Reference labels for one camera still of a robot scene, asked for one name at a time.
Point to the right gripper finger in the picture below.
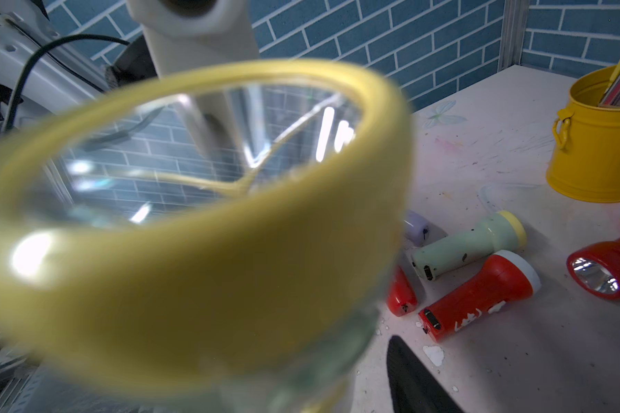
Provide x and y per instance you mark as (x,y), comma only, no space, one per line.
(413,388)

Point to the green flashlight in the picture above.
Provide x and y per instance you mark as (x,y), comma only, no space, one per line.
(260,297)
(498,231)

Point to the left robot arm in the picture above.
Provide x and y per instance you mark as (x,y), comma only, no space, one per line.
(45,69)

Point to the red flashlight lying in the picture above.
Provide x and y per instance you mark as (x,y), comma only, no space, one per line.
(401,299)

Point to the red flashlight white rim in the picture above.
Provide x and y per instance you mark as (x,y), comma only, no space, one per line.
(504,278)

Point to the purple flashlight left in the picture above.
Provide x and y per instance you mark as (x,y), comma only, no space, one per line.
(416,228)

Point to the green flashlight upright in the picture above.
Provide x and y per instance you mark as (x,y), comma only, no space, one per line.
(498,231)

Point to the small red flashlight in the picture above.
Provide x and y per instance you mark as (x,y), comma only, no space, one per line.
(596,268)

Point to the yellow pen cup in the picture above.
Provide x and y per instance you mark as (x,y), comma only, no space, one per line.
(585,164)

